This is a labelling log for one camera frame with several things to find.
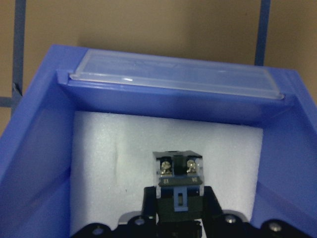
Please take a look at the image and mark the blue bin on left side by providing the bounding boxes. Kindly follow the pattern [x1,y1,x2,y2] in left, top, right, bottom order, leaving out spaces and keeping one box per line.
[0,45,317,238]

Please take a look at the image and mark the white foam pad in left bin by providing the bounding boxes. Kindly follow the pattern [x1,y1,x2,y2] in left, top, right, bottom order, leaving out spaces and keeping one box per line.
[70,112,263,234]

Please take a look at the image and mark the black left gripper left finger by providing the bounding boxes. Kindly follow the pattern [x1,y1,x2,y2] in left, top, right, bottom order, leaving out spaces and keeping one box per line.
[118,186,157,225]

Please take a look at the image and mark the yellow push button switch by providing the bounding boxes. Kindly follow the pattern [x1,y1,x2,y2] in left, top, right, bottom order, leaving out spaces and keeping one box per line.
[153,151,204,223]

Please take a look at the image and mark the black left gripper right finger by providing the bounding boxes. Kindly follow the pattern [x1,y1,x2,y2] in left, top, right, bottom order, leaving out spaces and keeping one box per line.
[202,186,248,225]

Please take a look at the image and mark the clear bin label holder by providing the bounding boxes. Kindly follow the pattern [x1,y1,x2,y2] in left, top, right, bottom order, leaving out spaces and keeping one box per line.
[69,49,284,100]

